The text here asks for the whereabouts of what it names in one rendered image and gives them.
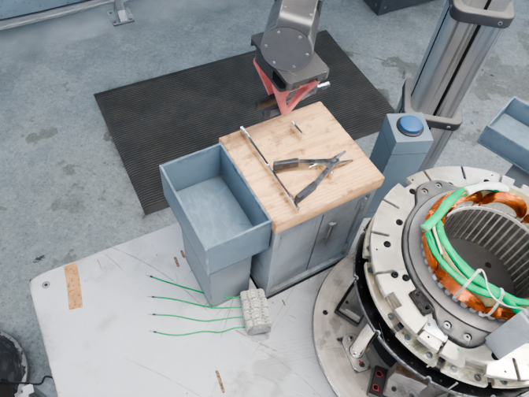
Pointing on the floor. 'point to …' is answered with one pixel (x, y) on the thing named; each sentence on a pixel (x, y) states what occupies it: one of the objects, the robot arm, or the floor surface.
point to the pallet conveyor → (18, 390)
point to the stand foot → (12, 361)
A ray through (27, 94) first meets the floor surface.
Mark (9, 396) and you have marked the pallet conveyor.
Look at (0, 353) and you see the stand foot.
